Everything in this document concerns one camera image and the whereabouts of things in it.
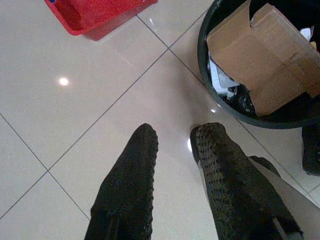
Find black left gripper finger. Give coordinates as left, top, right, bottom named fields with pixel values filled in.
left=189, top=122, right=305, bottom=240
left=84, top=122, right=160, bottom=240

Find black gloved left gripper finger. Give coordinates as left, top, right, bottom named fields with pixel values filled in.
left=301, top=124, right=320, bottom=176

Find black round rubbish bin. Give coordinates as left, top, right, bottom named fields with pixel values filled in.
left=196, top=0, right=320, bottom=130

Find brown cardboard box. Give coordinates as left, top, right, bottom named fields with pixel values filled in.
left=206, top=0, right=320, bottom=117

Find white paper scraps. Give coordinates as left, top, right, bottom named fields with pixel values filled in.
left=207, top=57, right=240, bottom=101

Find red plastic basket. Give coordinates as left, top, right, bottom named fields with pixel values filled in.
left=43, top=0, right=159, bottom=42

